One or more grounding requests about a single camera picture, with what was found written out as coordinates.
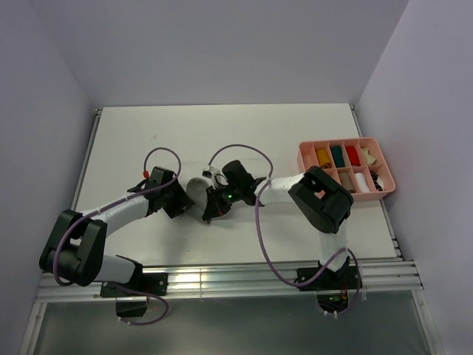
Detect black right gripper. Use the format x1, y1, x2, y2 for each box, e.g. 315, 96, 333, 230
204, 183, 242, 220

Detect grey striped sock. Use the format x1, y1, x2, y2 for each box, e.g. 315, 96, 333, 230
186, 177, 209, 211

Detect mustard yellow striped sock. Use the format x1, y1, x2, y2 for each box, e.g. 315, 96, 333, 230
316, 148, 332, 169

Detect dark green reindeer sock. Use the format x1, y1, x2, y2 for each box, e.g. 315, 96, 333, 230
330, 146, 345, 168

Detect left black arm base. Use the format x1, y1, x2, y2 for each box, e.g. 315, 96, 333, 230
100, 272, 169, 319

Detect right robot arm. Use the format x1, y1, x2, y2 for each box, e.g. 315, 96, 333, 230
203, 160, 353, 288

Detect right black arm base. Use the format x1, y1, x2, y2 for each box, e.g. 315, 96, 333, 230
299, 258, 363, 318

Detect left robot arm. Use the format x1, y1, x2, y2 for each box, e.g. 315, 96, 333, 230
39, 167, 192, 295

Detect brown rolled sock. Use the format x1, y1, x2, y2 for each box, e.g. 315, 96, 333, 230
338, 172, 355, 193

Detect red rolled sock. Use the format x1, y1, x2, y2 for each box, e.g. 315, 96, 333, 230
346, 146, 361, 166

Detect pink divided organizer tray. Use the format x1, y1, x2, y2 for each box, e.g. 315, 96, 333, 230
298, 138, 396, 202

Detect white rolled sock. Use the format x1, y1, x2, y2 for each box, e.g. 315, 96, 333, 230
355, 172, 370, 193

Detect beige rolled sock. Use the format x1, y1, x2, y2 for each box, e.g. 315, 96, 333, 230
361, 148, 377, 166

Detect black white striped sock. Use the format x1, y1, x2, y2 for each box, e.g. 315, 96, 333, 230
370, 171, 385, 192

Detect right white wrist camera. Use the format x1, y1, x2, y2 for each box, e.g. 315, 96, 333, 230
202, 166, 220, 182

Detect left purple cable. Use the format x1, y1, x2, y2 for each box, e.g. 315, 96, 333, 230
53, 147, 182, 326

